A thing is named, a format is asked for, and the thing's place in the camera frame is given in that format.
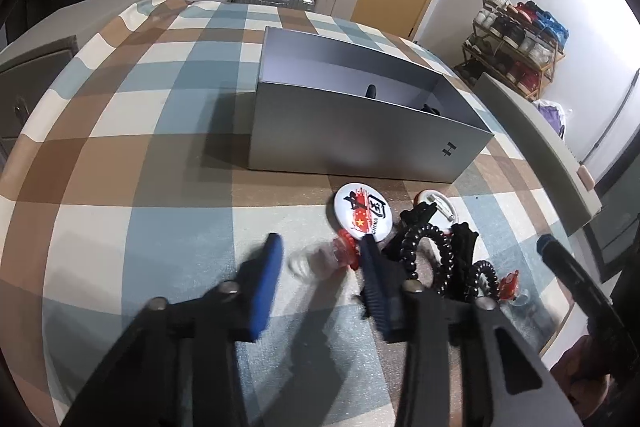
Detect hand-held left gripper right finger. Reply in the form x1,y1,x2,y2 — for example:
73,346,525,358
361,239,583,427

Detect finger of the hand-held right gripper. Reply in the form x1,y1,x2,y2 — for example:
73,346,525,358
537,234,628,360

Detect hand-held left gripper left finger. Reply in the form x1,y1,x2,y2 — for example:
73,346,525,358
60,233,285,427

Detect round badge with red print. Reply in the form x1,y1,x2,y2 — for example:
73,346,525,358
333,183,390,239

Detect black beaded coil hair tie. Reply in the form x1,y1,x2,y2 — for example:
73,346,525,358
400,224,457,298

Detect white round badge orange rim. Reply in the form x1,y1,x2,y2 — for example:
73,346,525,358
417,189,457,224

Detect grey cardboard box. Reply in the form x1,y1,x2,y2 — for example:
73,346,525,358
248,26,496,184

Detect person's right hand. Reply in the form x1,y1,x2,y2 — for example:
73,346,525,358
550,337,612,413

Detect red transparent hair ornament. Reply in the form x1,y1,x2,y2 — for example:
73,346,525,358
500,273,529,306
334,229,362,269

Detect black long hair clip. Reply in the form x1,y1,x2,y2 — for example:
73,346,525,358
447,223,479,300

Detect grey bed footboard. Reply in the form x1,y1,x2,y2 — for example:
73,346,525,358
475,73,603,228

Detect purple bag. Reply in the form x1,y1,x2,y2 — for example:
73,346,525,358
532,99,568,140

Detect checked blanket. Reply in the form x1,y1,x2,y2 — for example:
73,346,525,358
0,0,583,427

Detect wooden shoe rack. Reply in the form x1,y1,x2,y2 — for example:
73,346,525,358
457,0,568,100

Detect rows of shoes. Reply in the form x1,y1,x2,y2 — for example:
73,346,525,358
472,0,570,95

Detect grey nightstand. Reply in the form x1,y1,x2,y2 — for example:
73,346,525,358
0,36,78,142

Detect small black coil hair tie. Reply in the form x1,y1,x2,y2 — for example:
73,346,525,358
472,261,501,297

